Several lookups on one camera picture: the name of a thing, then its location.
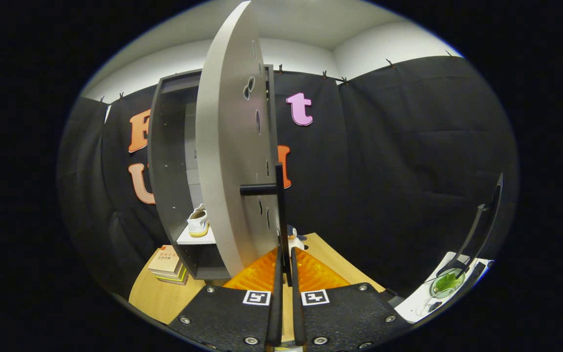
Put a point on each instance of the beige shoe cabinet door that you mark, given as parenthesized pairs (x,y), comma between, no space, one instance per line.
(227,146)

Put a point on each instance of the yellow edged book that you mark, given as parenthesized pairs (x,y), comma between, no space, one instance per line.
(176,278)

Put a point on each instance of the white canvas shoe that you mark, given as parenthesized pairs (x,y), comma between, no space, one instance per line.
(197,226)

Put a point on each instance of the penguin plush toy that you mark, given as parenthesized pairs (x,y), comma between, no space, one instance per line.
(295,240)

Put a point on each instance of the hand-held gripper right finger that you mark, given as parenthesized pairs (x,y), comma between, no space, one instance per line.
(298,318)

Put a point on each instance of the black backdrop cloth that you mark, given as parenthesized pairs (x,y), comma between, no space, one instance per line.
(384,171)

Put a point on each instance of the grey shoe cabinet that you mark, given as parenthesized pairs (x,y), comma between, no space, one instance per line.
(164,171)

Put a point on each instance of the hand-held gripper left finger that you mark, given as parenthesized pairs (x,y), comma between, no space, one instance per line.
(275,318)

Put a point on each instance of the beige orange cover book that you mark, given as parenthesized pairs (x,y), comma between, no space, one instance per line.
(165,260)

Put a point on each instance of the green glass dish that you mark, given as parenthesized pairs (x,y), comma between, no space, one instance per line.
(446,284)

